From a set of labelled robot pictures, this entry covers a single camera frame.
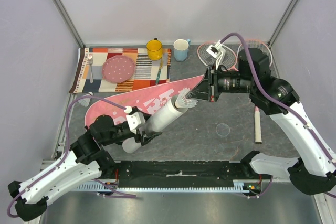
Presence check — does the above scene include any aluminium frame rail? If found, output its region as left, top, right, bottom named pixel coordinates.
left=52, top=0, right=85, bottom=48

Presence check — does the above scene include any white slotted cable duct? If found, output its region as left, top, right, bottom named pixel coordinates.
left=73, top=180, right=249, bottom=193

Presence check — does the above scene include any colourful patchwork placemat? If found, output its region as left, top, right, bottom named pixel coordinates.
left=69, top=47, right=171, bottom=93

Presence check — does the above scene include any pink badminton racket right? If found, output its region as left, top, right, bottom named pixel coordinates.
left=237, top=39, right=272, bottom=145

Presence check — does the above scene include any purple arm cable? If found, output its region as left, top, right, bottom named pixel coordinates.
left=220, top=32, right=336, bottom=200
left=6, top=95, right=137, bottom=218

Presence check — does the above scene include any silver fork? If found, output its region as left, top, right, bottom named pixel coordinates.
left=88, top=54, right=93, bottom=83

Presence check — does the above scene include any white plastic shuttlecock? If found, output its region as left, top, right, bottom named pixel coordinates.
left=173, top=88, right=197, bottom=109
left=78, top=92, right=93, bottom=108

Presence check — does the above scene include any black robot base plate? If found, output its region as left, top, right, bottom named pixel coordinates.
left=101, top=161, right=259, bottom=186

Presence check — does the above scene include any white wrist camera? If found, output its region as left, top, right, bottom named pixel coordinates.
left=126, top=112, right=145, bottom=134
left=206, top=40, right=226, bottom=70

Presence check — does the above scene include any light blue mug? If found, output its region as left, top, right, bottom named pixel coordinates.
left=173, top=39, right=191, bottom=62

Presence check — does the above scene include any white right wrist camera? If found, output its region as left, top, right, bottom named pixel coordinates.
left=206, top=40, right=226, bottom=70

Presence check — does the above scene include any clear plastic tube lid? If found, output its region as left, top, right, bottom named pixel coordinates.
left=216, top=123, right=230, bottom=137

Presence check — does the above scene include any white shuttlecock tube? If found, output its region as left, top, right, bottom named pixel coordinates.
left=122, top=95, right=188, bottom=153

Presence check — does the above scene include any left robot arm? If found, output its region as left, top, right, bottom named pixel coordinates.
left=7, top=107, right=162, bottom=221

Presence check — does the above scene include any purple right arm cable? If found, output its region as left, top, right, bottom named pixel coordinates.
left=220, top=32, right=336, bottom=200

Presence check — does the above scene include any pink badminton racket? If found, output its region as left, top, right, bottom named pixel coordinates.
left=237, top=39, right=272, bottom=145
left=197, top=42, right=238, bottom=71

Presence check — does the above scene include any pink racket bag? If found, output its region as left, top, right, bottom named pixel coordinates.
left=85, top=76, right=203, bottom=126

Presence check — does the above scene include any pink badminton racket left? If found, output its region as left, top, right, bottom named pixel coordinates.
left=197, top=42, right=238, bottom=71

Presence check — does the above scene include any yellow glass mug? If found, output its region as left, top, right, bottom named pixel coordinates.
left=146, top=38, right=163, bottom=61

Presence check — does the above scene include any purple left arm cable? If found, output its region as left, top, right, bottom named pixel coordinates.
left=6, top=95, right=137, bottom=218

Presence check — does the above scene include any pink dotted plate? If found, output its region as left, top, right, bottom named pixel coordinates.
left=102, top=56, right=136, bottom=83

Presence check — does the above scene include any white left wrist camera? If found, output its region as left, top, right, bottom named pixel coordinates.
left=126, top=112, right=145, bottom=134

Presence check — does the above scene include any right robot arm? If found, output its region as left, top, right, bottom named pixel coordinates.
left=187, top=48, right=335, bottom=195

